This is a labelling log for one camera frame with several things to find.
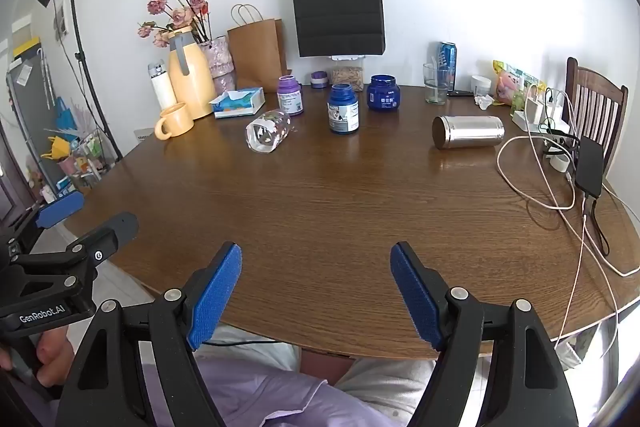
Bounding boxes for brown paper bag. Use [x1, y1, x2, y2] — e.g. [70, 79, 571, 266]
[227, 4, 290, 94]

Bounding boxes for black cable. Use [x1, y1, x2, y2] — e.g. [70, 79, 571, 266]
[540, 117, 612, 258]

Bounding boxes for dried pink flowers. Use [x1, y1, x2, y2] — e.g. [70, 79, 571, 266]
[138, 0, 213, 48]

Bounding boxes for blue drink can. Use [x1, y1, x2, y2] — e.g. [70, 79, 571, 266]
[438, 41, 458, 92]

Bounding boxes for person's lavender shirt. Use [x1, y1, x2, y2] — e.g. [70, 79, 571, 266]
[10, 334, 416, 427]

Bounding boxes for pink snack packet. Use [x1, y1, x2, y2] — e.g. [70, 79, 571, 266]
[495, 72, 524, 105]

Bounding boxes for clear glass cup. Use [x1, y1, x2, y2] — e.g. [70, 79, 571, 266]
[244, 109, 292, 154]

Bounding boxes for pink vase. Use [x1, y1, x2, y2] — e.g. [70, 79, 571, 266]
[202, 36, 237, 95]

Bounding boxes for blue tissue box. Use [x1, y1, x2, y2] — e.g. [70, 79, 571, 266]
[208, 87, 266, 120]

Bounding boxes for yellow green snack packet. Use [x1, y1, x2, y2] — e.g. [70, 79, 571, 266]
[492, 59, 540, 88]

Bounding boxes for dark blue jar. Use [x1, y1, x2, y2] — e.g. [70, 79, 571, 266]
[366, 74, 404, 112]

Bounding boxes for black light stand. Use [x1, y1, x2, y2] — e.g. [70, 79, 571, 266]
[29, 0, 123, 160]

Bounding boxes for blue bottle with white label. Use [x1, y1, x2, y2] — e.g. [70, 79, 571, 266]
[327, 83, 360, 136]

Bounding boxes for wooden chair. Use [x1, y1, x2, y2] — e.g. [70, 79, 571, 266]
[565, 57, 630, 180]

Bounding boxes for white power strip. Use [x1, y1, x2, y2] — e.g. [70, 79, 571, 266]
[512, 109, 571, 136]

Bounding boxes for clear jar of snacks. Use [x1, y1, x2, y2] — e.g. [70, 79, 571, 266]
[330, 53, 366, 92]

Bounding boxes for clear drinking glass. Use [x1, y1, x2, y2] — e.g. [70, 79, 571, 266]
[423, 63, 449, 104]

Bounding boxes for purple bottle with white label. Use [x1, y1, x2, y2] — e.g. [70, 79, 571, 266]
[277, 75, 304, 116]

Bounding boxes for white round adapter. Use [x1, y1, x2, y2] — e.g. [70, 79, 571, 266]
[547, 147, 571, 172]

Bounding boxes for white charger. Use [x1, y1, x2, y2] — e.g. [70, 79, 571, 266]
[525, 84, 547, 124]
[544, 89, 564, 124]

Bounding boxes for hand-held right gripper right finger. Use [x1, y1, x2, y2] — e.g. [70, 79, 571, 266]
[389, 241, 581, 427]

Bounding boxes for yellow thermos jug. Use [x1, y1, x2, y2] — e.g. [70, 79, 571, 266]
[167, 26, 217, 120]

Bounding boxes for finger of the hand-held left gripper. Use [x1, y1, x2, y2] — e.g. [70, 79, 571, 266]
[10, 213, 139, 303]
[0, 191, 85, 253]

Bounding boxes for person's white pants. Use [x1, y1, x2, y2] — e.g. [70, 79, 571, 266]
[335, 357, 438, 427]

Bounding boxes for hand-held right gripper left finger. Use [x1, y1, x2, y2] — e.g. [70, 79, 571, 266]
[54, 242, 244, 427]

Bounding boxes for white cable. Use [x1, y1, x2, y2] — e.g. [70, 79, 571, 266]
[496, 89, 640, 348]

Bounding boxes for cluttered storage rack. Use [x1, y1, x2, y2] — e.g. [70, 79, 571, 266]
[6, 34, 118, 202]

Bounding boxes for stainless steel cup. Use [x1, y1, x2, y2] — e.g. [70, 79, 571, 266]
[432, 114, 505, 151]

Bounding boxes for person's left hand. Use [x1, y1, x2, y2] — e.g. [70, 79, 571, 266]
[35, 323, 77, 388]

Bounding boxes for yellow mug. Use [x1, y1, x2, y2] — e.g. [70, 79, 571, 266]
[154, 103, 195, 140]

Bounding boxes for white thermos bottle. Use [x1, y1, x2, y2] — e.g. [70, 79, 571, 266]
[147, 61, 177, 112]

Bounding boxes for black power bank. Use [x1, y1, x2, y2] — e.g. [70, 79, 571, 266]
[574, 136, 606, 198]

